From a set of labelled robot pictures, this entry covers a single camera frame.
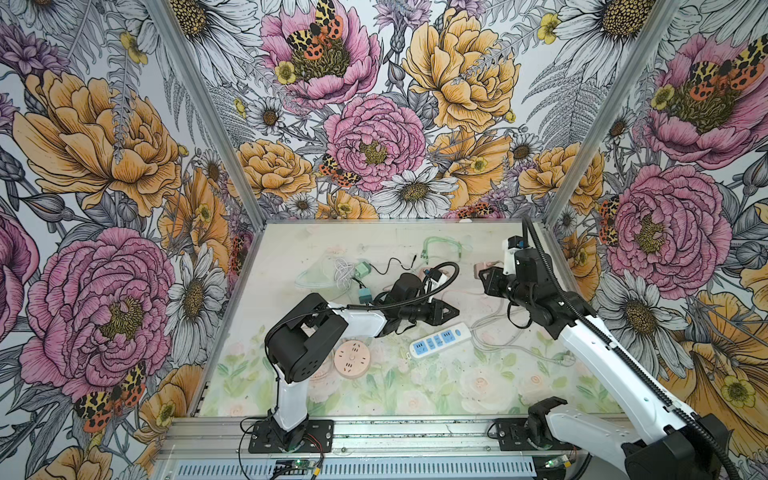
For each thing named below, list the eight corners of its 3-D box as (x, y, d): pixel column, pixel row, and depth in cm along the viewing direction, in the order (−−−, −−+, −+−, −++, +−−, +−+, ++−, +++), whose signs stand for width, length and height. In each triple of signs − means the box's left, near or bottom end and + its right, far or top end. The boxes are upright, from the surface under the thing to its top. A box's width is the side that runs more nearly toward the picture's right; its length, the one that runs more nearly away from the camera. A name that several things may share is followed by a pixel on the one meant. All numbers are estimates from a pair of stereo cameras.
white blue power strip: (413, 361, 88) (414, 358, 86) (407, 347, 91) (407, 343, 89) (474, 338, 92) (476, 334, 90) (466, 325, 95) (468, 320, 93)
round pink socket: (333, 377, 85) (331, 374, 83) (337, 344, 91) (335, 340, 89) (369, 377, 85) (368, 374, 83) (371, 344, 91) (370, 340, 89)
